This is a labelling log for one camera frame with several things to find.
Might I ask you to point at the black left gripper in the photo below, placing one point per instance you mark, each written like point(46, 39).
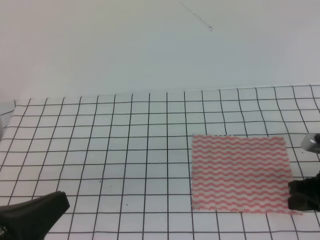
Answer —
point(33, 219)

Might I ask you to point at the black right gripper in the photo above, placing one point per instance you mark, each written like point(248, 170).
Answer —
point(304, 195)

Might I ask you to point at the pink wavy striped towel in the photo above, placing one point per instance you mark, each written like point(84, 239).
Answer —
point(240, 174)

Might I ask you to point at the white black-grid tablecloth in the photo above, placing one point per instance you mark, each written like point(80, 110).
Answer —
point(124, 161)

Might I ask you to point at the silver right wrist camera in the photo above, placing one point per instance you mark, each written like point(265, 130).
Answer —
point(311, 143)

